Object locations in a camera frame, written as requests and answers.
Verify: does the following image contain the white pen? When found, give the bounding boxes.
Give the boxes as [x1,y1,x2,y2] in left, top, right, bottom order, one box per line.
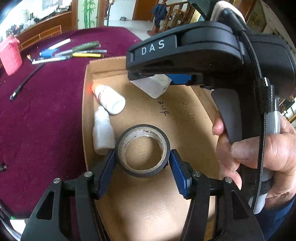
[32,56,71,65]

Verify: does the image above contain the blue lighter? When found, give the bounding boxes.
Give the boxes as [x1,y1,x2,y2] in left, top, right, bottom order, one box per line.
[39,48,59,58]

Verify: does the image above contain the white bottle orange cap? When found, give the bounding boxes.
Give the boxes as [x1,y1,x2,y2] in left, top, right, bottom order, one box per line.
[91,83,126,115]

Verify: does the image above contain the brown cardboard box tray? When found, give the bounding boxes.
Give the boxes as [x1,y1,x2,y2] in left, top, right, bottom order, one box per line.
[82,57,219,240]

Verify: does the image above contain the white power adapter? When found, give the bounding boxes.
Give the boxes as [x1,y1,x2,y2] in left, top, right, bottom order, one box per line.
[131,74,171,99]

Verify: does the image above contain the pink knitted cup holder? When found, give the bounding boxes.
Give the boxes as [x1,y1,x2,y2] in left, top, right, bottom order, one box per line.
[1,34,23,76]

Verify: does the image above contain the yellow pen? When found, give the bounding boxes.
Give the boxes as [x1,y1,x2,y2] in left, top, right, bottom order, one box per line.
[72,53,104,58]

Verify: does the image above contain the blue sleeve forearm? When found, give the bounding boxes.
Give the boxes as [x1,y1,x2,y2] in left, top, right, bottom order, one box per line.
[255,196,295,240]

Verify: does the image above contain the person's right hand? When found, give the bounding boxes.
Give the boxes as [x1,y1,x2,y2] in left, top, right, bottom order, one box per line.
[212,112,296,209]

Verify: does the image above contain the black tape roll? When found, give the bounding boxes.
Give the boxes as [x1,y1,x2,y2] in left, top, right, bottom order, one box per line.
[115,125,171,178]

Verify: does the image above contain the small white dropper bottle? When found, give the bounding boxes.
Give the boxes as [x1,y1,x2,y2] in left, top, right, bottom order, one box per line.
[92,105,116,156]

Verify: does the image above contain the black pen on cloth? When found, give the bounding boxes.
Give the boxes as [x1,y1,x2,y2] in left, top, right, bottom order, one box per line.
[10,63,45,101]

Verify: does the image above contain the maroon velvet table cloth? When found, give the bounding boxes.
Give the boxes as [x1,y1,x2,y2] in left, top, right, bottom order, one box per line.
[1,27,139,218]

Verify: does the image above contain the green marker pen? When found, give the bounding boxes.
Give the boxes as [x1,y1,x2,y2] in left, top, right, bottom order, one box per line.
[54,40,100,57]

